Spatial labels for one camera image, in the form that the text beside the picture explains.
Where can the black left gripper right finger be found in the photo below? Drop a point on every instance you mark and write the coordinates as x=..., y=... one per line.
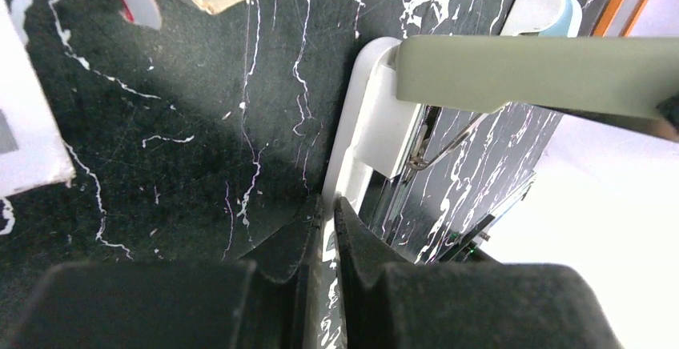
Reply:
x=392, y=303

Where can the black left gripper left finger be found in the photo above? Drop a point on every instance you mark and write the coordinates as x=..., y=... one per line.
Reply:
x=259, y=300

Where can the cream white stapler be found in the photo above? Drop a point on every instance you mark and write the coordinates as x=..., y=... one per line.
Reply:
x=412, y=103

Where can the white red staple box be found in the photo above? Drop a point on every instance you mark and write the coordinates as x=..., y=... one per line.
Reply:
x=32, y=150

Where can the light blue eraser block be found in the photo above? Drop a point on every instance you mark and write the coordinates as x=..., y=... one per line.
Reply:
x=545, y=18

